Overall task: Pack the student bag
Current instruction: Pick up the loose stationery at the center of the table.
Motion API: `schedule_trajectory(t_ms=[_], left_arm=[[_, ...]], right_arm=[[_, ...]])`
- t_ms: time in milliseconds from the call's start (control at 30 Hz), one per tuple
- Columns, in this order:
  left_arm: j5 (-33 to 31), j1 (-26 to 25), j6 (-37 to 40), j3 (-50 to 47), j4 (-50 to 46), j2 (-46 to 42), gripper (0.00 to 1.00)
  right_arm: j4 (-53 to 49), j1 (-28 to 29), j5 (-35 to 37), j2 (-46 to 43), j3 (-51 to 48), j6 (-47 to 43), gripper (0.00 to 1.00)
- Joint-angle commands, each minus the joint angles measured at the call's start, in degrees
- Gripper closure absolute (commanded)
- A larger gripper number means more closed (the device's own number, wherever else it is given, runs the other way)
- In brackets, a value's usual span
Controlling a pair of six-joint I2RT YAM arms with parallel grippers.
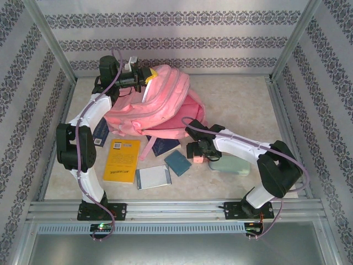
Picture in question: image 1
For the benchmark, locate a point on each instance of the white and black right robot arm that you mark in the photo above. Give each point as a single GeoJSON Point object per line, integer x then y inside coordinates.
{"type": "Point", "coordinates": [240, 143]}

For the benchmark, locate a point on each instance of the right controller board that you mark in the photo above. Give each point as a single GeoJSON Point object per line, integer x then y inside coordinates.
{"type": "Point", "coordinates": [252, 227]}

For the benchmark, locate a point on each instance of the controller board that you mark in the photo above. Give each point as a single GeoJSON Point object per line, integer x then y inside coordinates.
{"type": "Point", "coordinates": [252, 227]}
{"type": "Point", "coordinates": [101, 227]}

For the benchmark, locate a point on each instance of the dark blue flower print book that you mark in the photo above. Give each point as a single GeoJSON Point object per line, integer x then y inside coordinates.
{"type": "Point", "coordinates": [165, 146]}

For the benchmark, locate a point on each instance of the aluminium frame post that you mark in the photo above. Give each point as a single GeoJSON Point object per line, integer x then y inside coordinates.
{"type": "Point", "coordinates": [49, 36]}
{"type": "Point", "coordinates": [295, 36]}

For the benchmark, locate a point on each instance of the left controller board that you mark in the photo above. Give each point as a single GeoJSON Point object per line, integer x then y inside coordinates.
{"type": "Point", "coordinates": [101, 227]}

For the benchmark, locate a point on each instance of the pale green pencil case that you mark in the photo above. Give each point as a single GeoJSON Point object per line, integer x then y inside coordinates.
{"type": "Point", "coordinates": [231, 167]}

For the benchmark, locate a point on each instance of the grey metal panel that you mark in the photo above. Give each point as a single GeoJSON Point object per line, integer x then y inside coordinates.
{"type": "Point", "coordinates": [176, 251]}

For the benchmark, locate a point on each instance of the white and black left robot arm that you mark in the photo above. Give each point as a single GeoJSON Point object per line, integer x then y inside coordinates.
{"type": "Point", "coordinates": [91, 110]}

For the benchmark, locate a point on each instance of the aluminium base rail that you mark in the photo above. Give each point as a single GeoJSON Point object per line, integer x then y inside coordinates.
{"type": "Point", "coordinates": [176, 209]}

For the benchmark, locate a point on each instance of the small teal notebook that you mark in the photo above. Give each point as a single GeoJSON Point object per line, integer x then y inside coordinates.
{"type": "Point", "coordinates": [177, 163]}

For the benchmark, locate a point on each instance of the pink backpack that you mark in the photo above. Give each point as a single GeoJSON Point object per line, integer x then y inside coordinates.
{"type": "Point", "coordinates": [165, 105]}

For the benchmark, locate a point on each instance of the white notebook with teal border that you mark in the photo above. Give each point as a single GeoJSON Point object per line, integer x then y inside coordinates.
{"type": "Point", "coordinates": [153, 178]}

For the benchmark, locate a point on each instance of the aluminium side rail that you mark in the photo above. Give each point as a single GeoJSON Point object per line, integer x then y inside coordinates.
{"type": "Point", "coordinates": [285, 124]}
{"type": "Point", "coordinates": [65, 110]}

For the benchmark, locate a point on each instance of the yellow book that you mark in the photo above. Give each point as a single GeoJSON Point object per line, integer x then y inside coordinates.
{"type": "Point", "coordinates": [121, 163]}

